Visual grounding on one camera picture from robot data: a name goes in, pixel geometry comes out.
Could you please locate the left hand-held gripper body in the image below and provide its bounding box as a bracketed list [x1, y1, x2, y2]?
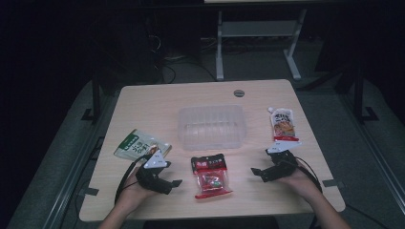
[136, 150, 172, 193]

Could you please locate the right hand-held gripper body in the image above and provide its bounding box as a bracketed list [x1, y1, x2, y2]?
[266, 140, 303, 179]

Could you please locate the red and black snack packet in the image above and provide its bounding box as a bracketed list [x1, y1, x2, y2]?
[190, 153, 233, 200]

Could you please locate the white and red spout pouch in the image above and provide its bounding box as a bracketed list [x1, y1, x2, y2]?
[267, 106, 300, 142]

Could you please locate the clear plastic container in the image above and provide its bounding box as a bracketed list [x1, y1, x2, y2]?
[177, 104, 247, 152]

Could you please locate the person's left hand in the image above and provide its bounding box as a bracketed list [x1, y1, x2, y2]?
[118, 175, 158, 210]

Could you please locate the person's right hand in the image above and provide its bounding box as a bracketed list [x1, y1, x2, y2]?
[279, 167, 322, 202]

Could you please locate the green and white pouch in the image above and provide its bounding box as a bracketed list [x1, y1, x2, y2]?
[113, 128, 173, 162]

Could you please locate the black metal stand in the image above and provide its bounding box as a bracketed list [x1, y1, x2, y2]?
[352, 61, 380, 124]
[80, 72, 103, 124]

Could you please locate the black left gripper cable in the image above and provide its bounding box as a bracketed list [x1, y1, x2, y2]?
[114, 154, 153, 205]

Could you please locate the metal floor rail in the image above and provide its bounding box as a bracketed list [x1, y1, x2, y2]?
[40, 94, 111, 229]
[338, 94, 405, 208]

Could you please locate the black floor cable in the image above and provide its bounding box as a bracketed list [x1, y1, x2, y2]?
[157, 56, 218, 84]

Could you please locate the white metal table frame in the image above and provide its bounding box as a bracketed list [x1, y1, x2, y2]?
[215, 8, 309, 82]

